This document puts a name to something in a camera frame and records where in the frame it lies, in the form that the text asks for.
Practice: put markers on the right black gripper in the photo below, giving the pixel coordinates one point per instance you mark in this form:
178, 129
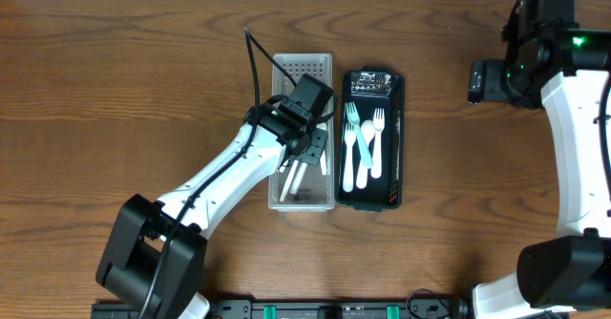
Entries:
484, 82

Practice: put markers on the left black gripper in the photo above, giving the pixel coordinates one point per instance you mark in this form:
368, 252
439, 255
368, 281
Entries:
314, 148

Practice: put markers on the clear plastic perforated basket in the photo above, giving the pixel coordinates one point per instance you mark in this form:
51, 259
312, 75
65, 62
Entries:
316, 192

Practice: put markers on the white plastic fork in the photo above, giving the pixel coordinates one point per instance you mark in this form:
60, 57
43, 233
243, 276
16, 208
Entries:
348, 174
379, 126
354, 121

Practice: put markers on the dark green plastic basket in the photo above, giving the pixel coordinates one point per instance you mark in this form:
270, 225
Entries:
371, 88

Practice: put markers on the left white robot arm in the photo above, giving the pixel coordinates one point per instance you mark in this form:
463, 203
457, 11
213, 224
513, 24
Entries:
153, 260

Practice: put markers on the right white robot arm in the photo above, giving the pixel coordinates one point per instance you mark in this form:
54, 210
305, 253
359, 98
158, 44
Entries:
565, 72

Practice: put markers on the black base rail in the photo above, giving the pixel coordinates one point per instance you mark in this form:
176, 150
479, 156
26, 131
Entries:
422, 303

